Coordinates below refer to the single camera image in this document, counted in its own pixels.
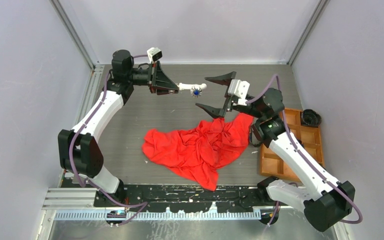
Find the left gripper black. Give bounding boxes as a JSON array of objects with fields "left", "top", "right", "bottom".
[{"left": 127, "top": 61, "right": 179, "bottom": 96}]

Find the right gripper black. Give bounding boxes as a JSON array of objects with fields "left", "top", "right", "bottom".
[{"left": 196, "top": 70, "right": 265, "bottom": 120}]

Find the white faucet with chrome head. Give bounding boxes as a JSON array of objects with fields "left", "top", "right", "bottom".
[{"left": 177, "top": 83, "right": 207, "bottom": 98}]

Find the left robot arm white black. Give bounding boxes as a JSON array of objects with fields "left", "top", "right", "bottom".
[{"left": 57, "top": 47, "right": 180, "bottom": 207}]

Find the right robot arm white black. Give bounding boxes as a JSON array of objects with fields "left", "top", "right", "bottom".
[{"left": 199, "top": 72, "right": 363, "bottom": 232}]

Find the red cloth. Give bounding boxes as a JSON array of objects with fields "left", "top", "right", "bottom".
[{"left": 141, "top": 113, "right": 254, "bottom": 191}]

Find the orange compartment tray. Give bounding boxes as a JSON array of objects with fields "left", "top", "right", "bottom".
[{"left": 258, "top": 106, "right": 325, "bottom": 183}]

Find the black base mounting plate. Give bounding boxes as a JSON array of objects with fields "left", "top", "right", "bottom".
[{"left": 93, "top": 184, "right": 291, "bottom": 215}]

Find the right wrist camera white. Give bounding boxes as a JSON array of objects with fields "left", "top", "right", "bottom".
[{"left": 227, "top": 79, "right": 250, "bottom": 106}]

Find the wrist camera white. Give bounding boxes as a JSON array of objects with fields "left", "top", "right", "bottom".
[
  {"left": 146, "top": 47, "right": 163, "bottom": 64},
  {"left": 227, "top": 79, "right": 250, "bottom": 106}
]

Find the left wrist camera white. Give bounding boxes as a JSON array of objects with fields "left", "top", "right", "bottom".
[{"left": 146, "top": 47, "right": 163, "bottom": 64}]

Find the black coiled strap outside tray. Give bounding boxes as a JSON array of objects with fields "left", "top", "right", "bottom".
[{"left": 300, "top": 108, "right": 322, "bottom": 128}]

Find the slotted cable duct grey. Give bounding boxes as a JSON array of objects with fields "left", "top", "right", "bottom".
[{"left": 54, "top": 209, "right": 261, "bottom": 221}]

